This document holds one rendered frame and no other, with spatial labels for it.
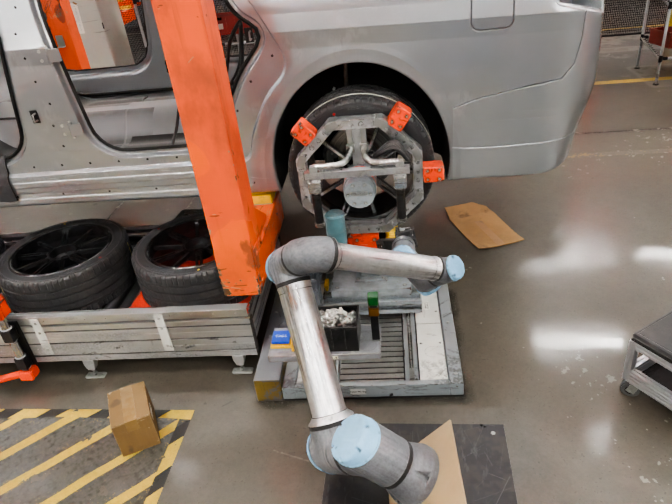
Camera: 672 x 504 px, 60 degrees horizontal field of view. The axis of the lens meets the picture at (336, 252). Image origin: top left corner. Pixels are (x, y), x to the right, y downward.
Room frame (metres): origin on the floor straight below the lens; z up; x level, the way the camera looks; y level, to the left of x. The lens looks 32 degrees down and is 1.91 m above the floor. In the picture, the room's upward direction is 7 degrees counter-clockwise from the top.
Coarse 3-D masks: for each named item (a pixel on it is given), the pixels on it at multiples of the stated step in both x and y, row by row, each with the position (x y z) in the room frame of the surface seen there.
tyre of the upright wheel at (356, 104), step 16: (336, 96) 2.50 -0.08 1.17; (352, 96) 2.43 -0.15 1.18; (368, 96) 2.42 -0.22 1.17; (384, 96) 2.46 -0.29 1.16; (400, 96) 2.55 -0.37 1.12; (320, 112) 2.41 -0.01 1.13; (336, 112) 2.40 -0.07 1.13; (352, 112) 2.39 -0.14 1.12; (368, 112) 2.38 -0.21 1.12; (384, 112) 2.37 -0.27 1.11; (416, 112) 2.50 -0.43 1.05; (416, 128) 2.35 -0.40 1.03; (288, 160) 2.44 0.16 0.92; (432, 160) 2.35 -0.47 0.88; (416, 208) 2.36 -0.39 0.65
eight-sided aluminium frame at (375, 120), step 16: (320, 128) 2.37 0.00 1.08; (336, 128) 2.31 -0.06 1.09; (352, 128) 2.31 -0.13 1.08; (384, 128) 2.29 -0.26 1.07; (320, 144) 2.32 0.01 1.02; (416, 144) 2.30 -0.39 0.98; (304, 160) 2.33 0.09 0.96; (416, 160) 2.27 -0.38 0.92; (416, 176) 2.27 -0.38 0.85; (304, 192) 2.34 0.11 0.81; (416, 192) 2.27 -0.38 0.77; (352, 224) 2.35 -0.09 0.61; (368, 224) 2.31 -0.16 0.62; (384, 224) 2.29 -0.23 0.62
